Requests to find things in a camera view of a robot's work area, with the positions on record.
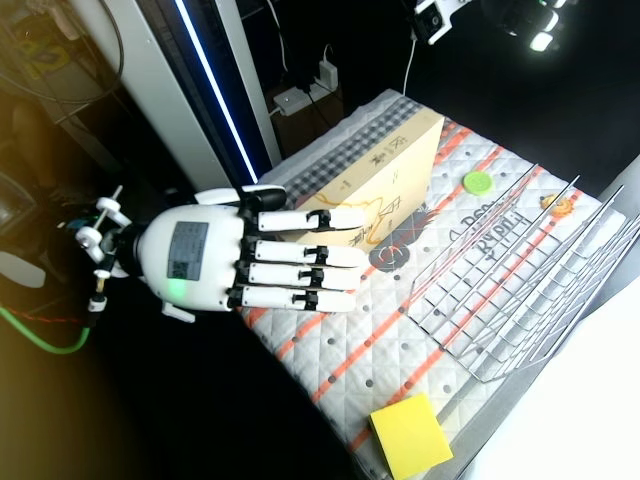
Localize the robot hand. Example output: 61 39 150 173
479 0 572 55
133 183 370 325

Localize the green sandwich cookie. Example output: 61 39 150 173
462 170 495 196

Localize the white column with blue light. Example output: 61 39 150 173
69 0 282 190

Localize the yellow flower biscuit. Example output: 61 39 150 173
539 193 577 217

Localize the white power strip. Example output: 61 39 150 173
272 82 342 117

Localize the quilt with printed bear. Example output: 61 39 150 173
238 88 630 459

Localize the white plug adapter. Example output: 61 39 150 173
318 44 340 87

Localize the yellow block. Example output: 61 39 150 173
368 392 455 480

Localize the white camera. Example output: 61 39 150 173
413 0 459 46

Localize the white camera cable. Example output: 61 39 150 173
401 27 419 96

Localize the green cable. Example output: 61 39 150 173
0 304 92 357

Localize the wire dish rack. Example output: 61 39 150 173
408 162 640 385

